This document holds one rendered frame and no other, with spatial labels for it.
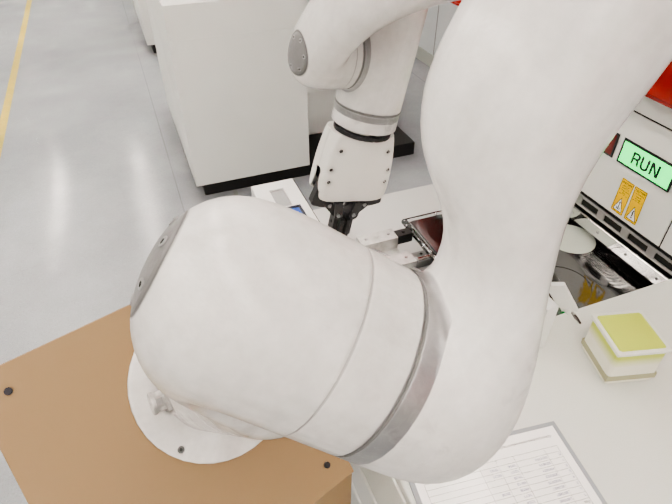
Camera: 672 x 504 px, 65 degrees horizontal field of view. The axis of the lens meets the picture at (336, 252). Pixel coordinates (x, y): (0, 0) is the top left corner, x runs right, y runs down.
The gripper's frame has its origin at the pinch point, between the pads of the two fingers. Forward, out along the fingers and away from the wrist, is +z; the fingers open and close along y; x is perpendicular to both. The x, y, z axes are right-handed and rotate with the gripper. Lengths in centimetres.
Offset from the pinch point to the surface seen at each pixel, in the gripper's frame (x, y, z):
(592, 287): 8, -51, 11
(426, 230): -19.0, -31.0, 15.5
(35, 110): -343, 67, 129
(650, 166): 2, -57, -10
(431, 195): -41, -47, 20
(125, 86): -365, 7, 116
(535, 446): 33.1, -15.8, 11.5
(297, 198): -31.6, -6.2, 14.5
